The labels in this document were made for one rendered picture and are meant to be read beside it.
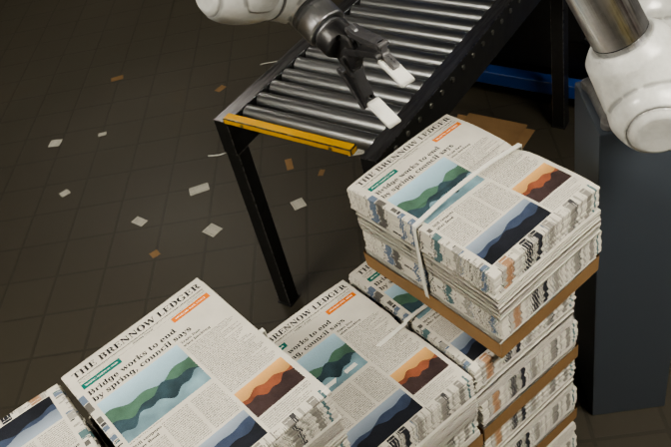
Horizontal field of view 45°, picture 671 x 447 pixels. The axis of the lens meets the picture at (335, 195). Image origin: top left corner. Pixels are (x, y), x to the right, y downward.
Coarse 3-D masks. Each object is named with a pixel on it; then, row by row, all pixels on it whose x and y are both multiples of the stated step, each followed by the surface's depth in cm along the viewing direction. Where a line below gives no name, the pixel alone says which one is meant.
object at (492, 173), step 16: (480, 160) 155; (512, 160) 153; (464, 176) 153; (480, 176) 152; (496, 176) 151; (464, 192) 149; (448, 208) 147; (432, 224) 144; (416, 256) 152; (416, 272) 156; (432, 272) 150; (432, 288) 154
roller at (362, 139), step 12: (252, 108) 232; (264, 108) 231; (264, 120) 229; (276, 120) 227; (288, 120) 225; (300, 120) 223; (312, 120) 222; (312, 132) 221; (324, 132) 218; (336, 132) 216; (348, 132) 215; (360, 132) 213; (360, 144) 212
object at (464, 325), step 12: (576, 276) 153; (588, 276) 157; (564, 288) 152; (576, 288) 156; (552, 300) 150; (444, 312) 155; (540, 312) 149; (456, 324) 154; (468, 324) 150; (528, 324) 148; (480, 336) 149; (516, 336) 147; (492, 348) 148; (504, 348) 146
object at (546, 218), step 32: (544, 160) 151; (480, 192) 148; (512, 192) 147; (544, 192) 145; (576, 192) 144; (448, 224) 143; (480, 224) 142; (512, 224) 140; (544, 224) 139; (576, 224) 145; (448, 256) 141; (480, 256) 137; (512, 256) 135; (544, 256) 141; (576, 256) 149; (448, 288) 149; (480, 288) 138; (512, 288) 138; (544, 288) 146; (480, 320) 147; (512, 320) 143
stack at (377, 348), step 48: (336, 288) 169; (384, 288) 166; (288, 336) 162; (336, 336) 159; (384, 336) 157; (432, 336) 155; (528, 336) 154; (576, 336) 168; (336, 384) 151; (384, 384) 149; (432, 384) 147; (480, 384) 151; (528, 384) 163; (384, 432) 141; (432, 432) 146; (528, 432) 174
